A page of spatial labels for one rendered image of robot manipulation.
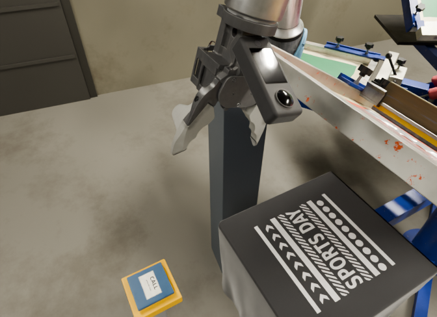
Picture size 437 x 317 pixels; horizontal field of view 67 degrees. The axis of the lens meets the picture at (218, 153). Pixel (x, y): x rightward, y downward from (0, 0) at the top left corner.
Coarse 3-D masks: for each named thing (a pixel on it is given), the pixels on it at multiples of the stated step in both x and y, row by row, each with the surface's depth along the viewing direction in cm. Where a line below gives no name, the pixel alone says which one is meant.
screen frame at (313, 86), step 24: (288, 72) 57; (312, 72) 89; (312, 96) 53; (336, 96) 50; (360, 96) 107; (336, 120) 49; (360, 120) 46; (360, 144) 46; (384, 144) 43; (408, 144) 43; (408, 168) 41; (432, 168) 39; (432, 192) 39
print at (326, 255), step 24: (288, 216) 107; (312, 216) 107; (336, 216) 107; (264, 240) 101; (288, 240) 101; (312, 240) 101; (336, 240) 101; (360, 240) 101; (288, 264) 95; (312, 264) 95; (336, 264) 95; (360, 264) 95; (384, 264) 95; (312, 288) 90; (336, 288) 90
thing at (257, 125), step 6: (246, 108) 49; (252, 108) 48; (246, 114) 49; (252, 114) 48; (258, 114) 49; (252, 120) 49; (258, 120) 50; (252, 126) 51; (258, 126) 51; (264, 126) 51; (252, 132) 52; (258, 132) 51; (252, 138) 53; (258, 138) 52; (252, 144) 55
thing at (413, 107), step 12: (396, 84) 100; (396, 96) 99; (408, 96) 97; (396, 108) 99; (408, 108) 96; (420, 108) 94; (432, 108) 92; (420, 120) 94; (432, 120) 91; (432, 132) 91
